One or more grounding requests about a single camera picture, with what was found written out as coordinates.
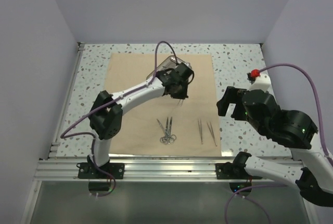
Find steel instrument tray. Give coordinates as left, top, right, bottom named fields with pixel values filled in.
left=156, top=55, right=191, bottom=82

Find steel scalpel handle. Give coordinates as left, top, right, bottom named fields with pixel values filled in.
left=207, top=122, right=217, bottom=147

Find steel pointed tweezers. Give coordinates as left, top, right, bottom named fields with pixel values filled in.
left=198, top=119, right=203, bottom=145

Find beige cloth wrap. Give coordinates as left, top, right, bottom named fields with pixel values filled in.
left=109, top=54, right=221, bottom=157

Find steel ring-handled forceps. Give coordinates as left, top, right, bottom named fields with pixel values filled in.
left=166, top=117, right=177, bottom=144
left=157, top=119, right=173, bottom=144

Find steel ring-handled scissors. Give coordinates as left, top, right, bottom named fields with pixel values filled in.
left=157, top=118, right=170, bottom=144

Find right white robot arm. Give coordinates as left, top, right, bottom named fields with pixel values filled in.
left=216, top=86, right=332, bottom=207

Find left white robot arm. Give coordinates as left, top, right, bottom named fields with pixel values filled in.
left=77, top=63, right=195, bottom=179

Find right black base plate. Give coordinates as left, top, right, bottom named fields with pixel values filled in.
left=215, top=152, right=251, bottom=180

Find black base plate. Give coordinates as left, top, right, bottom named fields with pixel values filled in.
left=76, top=156, right=125, bottom=179
left=215, top=152, right=251, bottom=180

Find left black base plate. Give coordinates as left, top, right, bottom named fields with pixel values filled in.
left=76, top=156, right=125, bottom=179

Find aluminium mounting rail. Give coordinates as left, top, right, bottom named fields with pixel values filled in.
left=35, top=156, right=304, bottom=183

